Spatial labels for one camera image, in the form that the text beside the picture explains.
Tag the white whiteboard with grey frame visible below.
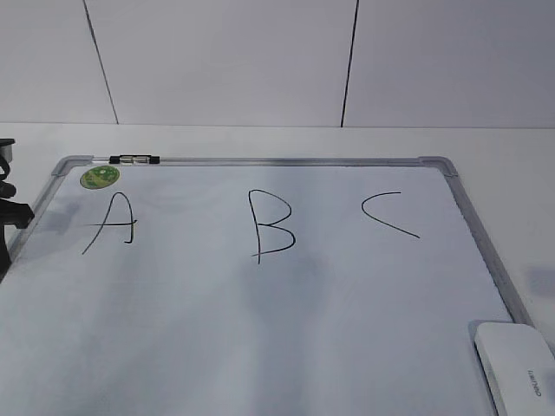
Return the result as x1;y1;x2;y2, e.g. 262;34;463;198
1;156;534;415

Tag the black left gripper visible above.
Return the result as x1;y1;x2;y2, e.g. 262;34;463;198
1;138;34;278

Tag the green round magnet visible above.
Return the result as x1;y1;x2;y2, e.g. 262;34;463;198
80;166;121;190

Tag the black and clear marker pen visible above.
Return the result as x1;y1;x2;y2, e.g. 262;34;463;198
91;154;160;166

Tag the white whiteboard eraser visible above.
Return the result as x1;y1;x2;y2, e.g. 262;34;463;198
473;322;554;416

